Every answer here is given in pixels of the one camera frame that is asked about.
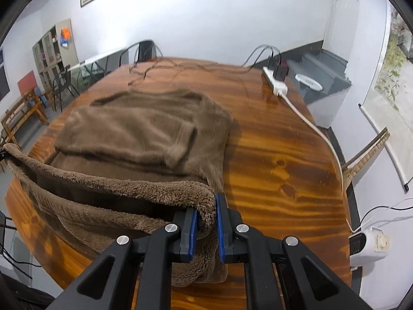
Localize brown fleece garment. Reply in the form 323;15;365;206
3;89;233;288

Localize thin heater cable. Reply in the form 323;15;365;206
355;197;413;233

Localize glass table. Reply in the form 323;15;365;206
69;47;130;84

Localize black metal chair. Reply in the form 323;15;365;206
51;66;80;112

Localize white power strip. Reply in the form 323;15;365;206
262;66;289;97

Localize white round disc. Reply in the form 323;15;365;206
295;74;323;91

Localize white power cable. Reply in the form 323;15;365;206
280;93;355;233

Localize thin black cable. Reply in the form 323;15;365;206
127;56;259;86

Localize white space heater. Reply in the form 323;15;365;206
348;228;391;270

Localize wooden bench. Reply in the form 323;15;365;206
0;89;50;146

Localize grey cable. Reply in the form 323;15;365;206
243;45;275;68

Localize dark window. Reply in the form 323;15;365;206
0;48;10;101

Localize grey metal cabinet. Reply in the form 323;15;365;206
32;18;80;83

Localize hanging wall scroll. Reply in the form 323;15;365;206
359;0;413;192

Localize grey stair steps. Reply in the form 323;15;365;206
281;50;352;128

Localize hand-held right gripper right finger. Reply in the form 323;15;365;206
216;193;376;310

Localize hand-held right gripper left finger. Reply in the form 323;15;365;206
53;208;198;310

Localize red board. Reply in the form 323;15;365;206
17;70;37;95

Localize wooden chair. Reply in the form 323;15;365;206
341;127;389;189

